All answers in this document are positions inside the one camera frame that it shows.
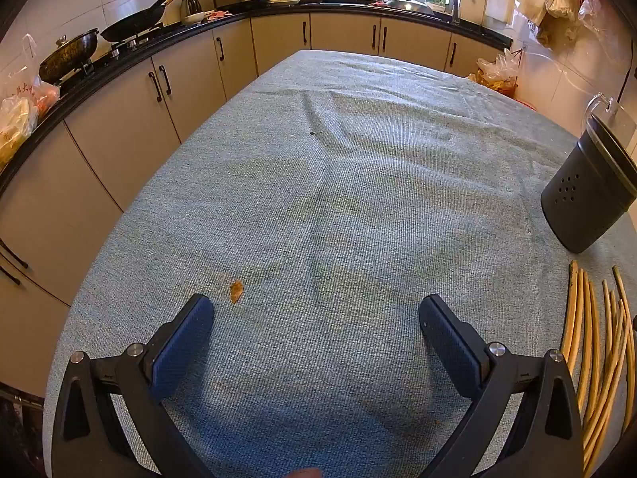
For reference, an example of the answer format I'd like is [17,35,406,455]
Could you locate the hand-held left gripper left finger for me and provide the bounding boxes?
[51,294,216,478]

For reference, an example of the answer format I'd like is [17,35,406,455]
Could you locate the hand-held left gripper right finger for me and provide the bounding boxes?
[418,294,584,478]

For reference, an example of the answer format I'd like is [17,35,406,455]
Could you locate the bunch of wooden chopsticks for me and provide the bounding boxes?
[560,260,637,478]

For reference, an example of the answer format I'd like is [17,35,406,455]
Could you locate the black perforated utensil holder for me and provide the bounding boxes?
[541,114,637,254]

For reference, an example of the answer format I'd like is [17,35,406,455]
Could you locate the blue-grey tablecloth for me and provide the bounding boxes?
[42,50,637,478]

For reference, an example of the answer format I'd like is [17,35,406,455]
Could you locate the plastic bag with orange contents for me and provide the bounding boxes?
[468,49,523,98]

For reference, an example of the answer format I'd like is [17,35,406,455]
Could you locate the plastic bags of food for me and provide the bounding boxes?
[0,35,61,170]

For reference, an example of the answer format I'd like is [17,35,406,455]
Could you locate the clear glass pitcher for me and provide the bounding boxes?
[583,92,637,140]

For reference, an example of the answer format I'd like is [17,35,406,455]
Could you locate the black gas stove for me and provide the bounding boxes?
[74,22,167,78]

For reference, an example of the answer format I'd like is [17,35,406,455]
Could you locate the black pan with glass lid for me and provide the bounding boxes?
[39,29,100,85]

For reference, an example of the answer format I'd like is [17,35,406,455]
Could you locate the black kitchen countertop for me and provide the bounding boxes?
[0,0,513,200]

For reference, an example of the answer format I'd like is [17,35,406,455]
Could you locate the stainless steel pot lid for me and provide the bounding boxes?
[385,0,435,15]

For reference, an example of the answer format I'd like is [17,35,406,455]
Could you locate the black wok with wooden handle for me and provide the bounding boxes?
[101,0,190,43]

